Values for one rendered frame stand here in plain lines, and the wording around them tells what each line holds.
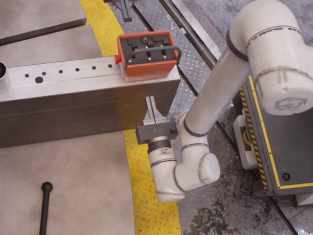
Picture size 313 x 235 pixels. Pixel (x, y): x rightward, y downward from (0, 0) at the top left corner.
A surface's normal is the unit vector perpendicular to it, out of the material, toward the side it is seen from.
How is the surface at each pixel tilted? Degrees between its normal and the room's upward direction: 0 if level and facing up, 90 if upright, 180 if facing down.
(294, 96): 86
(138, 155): 0
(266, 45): 43
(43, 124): 90
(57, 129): 90
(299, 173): 0
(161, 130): 7
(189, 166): 48
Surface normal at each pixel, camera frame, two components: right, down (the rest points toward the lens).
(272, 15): -0.22, -0.47
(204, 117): -0.35, 0.79
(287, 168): 0.15, -0.46
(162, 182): -0.58, -0.13
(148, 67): 0.20, 0.93
